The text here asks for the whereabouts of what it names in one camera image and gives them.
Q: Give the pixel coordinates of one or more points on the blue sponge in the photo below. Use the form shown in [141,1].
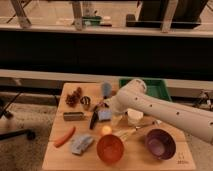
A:
[104,115]

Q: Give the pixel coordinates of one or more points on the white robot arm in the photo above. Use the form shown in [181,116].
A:
[194,121]

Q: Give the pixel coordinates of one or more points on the white plastic cup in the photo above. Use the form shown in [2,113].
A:
[134,116]

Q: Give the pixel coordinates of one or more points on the brown grape bunch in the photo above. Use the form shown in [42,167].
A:
[73,99]

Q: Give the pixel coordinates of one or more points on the yellow ball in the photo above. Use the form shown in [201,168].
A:
[106,130]

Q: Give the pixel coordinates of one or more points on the green plastic tray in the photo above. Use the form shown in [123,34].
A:
[157,88]

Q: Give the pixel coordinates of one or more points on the grey rectangular block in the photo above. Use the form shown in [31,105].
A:
[73,116]

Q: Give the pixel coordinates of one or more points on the wooden board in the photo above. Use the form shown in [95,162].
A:
[136,157]

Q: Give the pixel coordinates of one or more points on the orange carrot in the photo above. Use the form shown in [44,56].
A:
[63,139]

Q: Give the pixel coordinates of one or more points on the bamboo whisk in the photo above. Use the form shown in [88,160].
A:
[126,133]

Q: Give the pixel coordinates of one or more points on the orange bowl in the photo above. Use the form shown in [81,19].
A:
[110,149]

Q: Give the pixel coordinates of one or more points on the blue crumpled cloth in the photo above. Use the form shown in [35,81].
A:
[80,143]

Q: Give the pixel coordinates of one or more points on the purple bowl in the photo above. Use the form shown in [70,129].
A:
[160,144]

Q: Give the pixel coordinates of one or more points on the black office chair base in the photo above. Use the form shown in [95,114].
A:
[11,131]

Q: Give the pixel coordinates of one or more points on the black handled knife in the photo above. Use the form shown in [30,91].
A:
[94,118]

